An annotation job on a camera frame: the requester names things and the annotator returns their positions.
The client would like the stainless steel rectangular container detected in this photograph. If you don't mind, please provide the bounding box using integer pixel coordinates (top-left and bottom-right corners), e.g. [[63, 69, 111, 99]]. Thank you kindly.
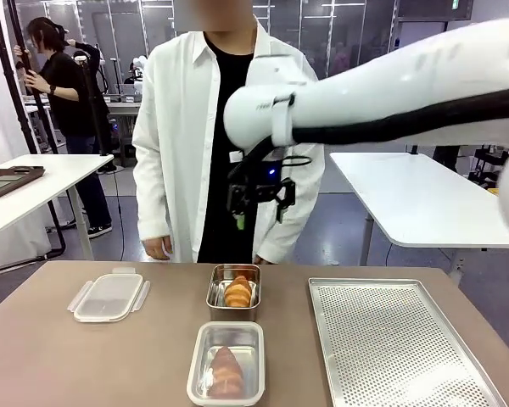
[[189, 324, 265, 403], [205, 264, 263, 322]]

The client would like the white background workbench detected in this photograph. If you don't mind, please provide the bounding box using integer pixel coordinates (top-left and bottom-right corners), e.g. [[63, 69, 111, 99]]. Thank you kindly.
[[105, 99, 143, 162]]

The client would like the white table with brown tray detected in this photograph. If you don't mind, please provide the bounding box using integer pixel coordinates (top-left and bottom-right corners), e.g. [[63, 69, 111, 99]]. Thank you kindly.
[[0, 153, 115, 245]]

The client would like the brown plastic handled tray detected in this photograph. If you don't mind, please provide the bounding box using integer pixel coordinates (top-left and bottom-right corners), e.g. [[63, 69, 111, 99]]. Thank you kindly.
[[0, 165, 47, 201]]

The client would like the black tall pole stand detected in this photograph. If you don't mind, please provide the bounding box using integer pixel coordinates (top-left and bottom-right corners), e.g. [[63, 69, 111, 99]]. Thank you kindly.
[[0, 0, 68, 257]]

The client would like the person's right hand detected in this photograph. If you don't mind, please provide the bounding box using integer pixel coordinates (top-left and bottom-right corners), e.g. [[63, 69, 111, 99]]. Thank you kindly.
[[145, 236, 171, 261]]

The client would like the black tripod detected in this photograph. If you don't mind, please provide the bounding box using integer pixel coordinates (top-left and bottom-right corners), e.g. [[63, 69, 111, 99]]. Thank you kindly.
[[74, 54, 113, 157]]

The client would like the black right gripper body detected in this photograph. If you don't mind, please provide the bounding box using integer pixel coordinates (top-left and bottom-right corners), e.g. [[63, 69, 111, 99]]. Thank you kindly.
[[244, 151, 283, 204]]

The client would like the person in white shirt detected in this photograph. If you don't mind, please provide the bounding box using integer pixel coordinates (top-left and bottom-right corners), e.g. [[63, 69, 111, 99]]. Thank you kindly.
[[131, 0, 326, 266]]

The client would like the person's right forearm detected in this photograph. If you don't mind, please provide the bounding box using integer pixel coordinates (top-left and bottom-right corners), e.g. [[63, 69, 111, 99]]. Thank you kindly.
[[133, 164, 176, 243]]

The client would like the black wheeled cart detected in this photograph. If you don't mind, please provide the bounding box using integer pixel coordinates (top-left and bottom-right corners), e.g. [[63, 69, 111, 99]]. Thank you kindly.
[[467, 143, 509, 188]]

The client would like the long-haired person in black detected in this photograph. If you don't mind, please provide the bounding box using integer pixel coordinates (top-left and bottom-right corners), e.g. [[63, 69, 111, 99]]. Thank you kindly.
[[13, 16, 114, 239]]

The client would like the black floor cable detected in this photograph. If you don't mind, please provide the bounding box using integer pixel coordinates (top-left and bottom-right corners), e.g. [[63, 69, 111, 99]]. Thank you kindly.
[[112, 168, 125, 260]]

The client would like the golden croissant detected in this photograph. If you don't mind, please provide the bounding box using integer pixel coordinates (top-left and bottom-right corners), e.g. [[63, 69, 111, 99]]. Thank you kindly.
[[223, 275, 256, 308], [205, 344, 244, 399]]

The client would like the clear plastic clip lid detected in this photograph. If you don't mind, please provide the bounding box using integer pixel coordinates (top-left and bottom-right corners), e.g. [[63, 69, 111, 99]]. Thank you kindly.
[[69, 267, 151, 324], [186, 321, 267, 406]]

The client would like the black arm cable sleeve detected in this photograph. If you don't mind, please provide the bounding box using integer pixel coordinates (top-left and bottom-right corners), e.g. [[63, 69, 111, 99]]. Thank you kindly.
[[227, 86, 509, 179]]

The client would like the white rounded empty table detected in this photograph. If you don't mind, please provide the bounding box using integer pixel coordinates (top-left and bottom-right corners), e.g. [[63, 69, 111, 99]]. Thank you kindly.
[[327, 151, 509, 249]]

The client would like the perforated metal baking tray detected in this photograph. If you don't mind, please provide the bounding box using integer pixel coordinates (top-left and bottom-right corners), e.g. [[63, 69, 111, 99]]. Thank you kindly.
[[308, 277, 508, 407]]

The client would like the white cable clamp strap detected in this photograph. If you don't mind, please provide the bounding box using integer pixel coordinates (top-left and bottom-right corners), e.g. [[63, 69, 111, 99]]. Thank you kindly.
[[270, 93, 297, 148]]

